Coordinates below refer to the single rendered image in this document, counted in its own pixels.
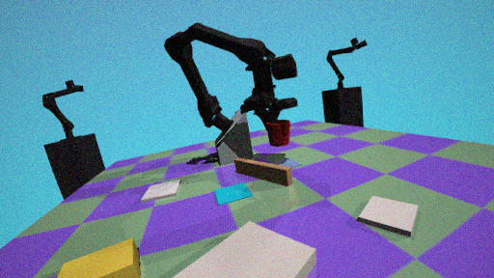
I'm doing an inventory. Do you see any yellow block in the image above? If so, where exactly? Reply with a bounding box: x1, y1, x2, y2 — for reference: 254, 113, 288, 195
58, 238, 141, 278

